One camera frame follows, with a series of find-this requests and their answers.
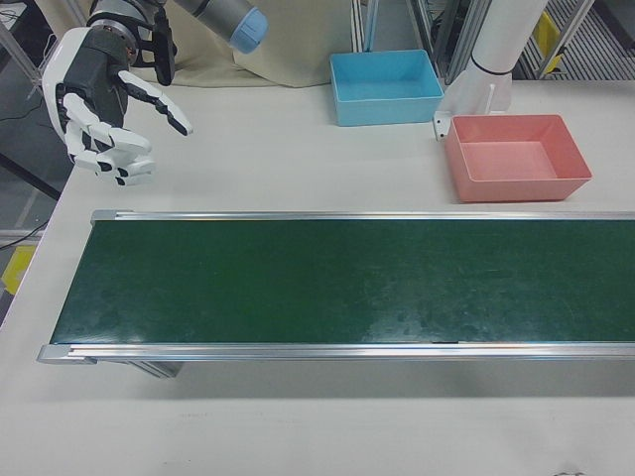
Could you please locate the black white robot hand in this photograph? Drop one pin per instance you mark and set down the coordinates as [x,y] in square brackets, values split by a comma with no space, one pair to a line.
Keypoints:
[94,84]

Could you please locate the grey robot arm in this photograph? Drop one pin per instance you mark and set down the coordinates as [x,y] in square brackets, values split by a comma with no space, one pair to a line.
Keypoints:
[223,15]

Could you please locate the blue plastic box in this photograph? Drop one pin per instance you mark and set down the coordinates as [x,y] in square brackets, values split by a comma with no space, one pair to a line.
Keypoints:
[387,94]

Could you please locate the pink plastic box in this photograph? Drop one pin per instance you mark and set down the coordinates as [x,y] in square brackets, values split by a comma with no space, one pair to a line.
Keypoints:
[516,163]

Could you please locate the yellow plastic bin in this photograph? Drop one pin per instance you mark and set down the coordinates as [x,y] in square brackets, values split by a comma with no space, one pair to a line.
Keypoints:
[17,270]

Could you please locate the beige curtain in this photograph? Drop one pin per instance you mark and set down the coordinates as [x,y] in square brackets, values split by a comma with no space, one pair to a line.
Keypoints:
[297,59]

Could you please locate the green conveyor belt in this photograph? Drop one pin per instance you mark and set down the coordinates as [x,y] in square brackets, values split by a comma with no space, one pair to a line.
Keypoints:
[297,282]

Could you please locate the aluminium conveyor leg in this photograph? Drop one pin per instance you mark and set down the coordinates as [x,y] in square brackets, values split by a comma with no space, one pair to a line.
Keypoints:
[159,369]

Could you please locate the white column stand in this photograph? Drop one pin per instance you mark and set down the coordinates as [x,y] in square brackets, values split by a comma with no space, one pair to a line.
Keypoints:
[501,35]

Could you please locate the yellow plastic part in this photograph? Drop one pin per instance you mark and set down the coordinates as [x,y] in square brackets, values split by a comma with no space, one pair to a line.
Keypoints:
[548,35]

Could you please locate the grey roller conveyor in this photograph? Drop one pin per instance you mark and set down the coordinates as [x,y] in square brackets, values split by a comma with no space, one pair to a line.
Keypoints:
[595,44]

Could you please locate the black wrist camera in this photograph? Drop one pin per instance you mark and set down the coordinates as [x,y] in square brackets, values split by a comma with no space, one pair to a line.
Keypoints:
[164,49]

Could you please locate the aluminium conveyor rail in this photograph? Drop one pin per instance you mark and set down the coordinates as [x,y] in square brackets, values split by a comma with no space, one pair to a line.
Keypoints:
[347,215]
[297,353]

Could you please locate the small white angle bracket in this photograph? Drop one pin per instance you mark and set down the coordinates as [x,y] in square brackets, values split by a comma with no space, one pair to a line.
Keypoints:
[440,128]

